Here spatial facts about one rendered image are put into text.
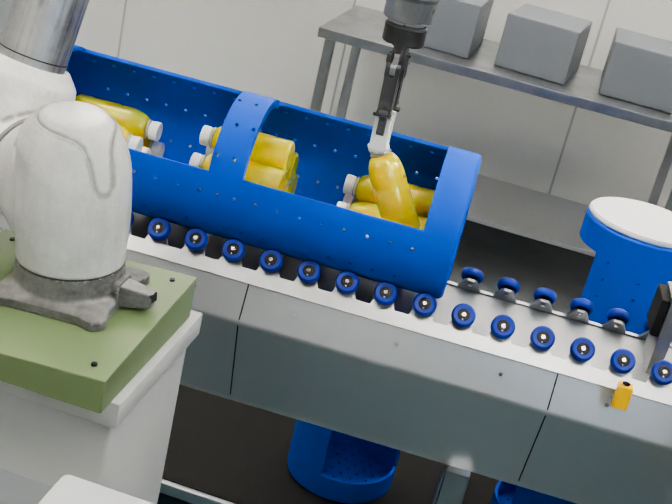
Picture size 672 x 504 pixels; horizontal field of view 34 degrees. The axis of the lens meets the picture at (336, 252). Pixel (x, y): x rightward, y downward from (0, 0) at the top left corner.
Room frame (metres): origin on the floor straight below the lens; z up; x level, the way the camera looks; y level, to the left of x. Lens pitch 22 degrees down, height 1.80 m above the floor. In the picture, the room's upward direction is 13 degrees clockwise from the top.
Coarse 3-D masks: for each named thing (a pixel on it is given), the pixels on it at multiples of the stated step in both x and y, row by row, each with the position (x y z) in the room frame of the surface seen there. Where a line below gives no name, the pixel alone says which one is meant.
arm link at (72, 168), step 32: (32, 128) 1.37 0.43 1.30; (64, 128) 1.37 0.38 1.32; (96, 128) 1.38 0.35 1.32; (0, 160) 1.41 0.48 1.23; (32, 160) 1.35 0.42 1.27; (64, 160) 1.35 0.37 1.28; (96, 160) 1.37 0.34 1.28; (128, 160) 1.42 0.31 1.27; (0, 192) 1.40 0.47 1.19; (32, 192) 1.34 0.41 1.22; (64, 192) 1.34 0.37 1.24; (96, 192) 1.36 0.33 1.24; (128, 192) 1.41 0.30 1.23; (32, 224) 1.34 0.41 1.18; (64, 224) 1.34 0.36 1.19; (96, 224) 1.36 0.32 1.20; (128, 224) 1.42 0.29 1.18; (32, 256) 1.35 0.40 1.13; (64, 256) 1.34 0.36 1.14; (96, 256) 1.36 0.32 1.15
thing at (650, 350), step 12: (660, 288) 1.94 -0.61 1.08; (660, 300) 1.90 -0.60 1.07; (648, 312) 1.96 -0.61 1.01; (660, 312) 1.88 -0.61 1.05; (648, 324) 1.92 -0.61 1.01; (660, 324) 1.88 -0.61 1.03; (648, 336) 1.96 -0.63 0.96; (660, 336) 1.87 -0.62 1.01; (648, 348) 1.92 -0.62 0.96; (660, 348) 1.87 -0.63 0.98; (648, 360) 1.89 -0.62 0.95; (648, 372) 1.87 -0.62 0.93
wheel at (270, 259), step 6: (264, 252) 1.90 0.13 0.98; (270, 252) 1.91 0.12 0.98; (276, 252) 1.91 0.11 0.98; (264, 258) 1.90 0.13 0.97; (270, 258) 1.90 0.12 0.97; (276, 258) 1.90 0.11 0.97; (282, 258) 1.90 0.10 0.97; (264, 264) 1.89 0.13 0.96; (270, 264) 1.89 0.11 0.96; (276, 264) 1.89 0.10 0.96; (282, 264) 1.90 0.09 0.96; (264, 270) 1.89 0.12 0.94; (270, 270) 1.89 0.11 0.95; (276, 270) 1.89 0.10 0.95
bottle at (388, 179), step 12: (372, 156) 1.92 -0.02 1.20; (384, 156) 1.92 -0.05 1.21; (396, 156) 1.93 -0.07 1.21; (372, 168) 1.91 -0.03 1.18; (384, 168) 1.90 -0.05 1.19; (396, 168) 1.91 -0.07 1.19; (372, 180) 1.91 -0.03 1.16; (384, 180) 1.90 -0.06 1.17; (396, 180) 1.90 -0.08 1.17; (384, 192) 1.90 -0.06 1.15; (396, 192) 1.90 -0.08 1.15; (408, 192) 1.92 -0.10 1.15; (384, 204) 1.90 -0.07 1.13; (396, 204) 1.90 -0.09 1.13; (408, 204) 1.91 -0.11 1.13; (384, 216) 1.90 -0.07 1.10; (396, 216) 1.89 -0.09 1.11; (408, 216) 1.90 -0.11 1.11
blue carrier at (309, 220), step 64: (128, 64) 2.11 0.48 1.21; (192, 128) 2.17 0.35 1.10; (256, 128) 1.92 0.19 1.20; (320, 128) 2.11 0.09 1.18; (192, 192) 1.88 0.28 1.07; (256, 192) 1.87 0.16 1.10; (320, 192) 2.12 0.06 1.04; (448, 192) 1.87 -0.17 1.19; (320, 256) 1.89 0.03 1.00; (384, 256) 1.85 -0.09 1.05; (448, 256) 1.83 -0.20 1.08
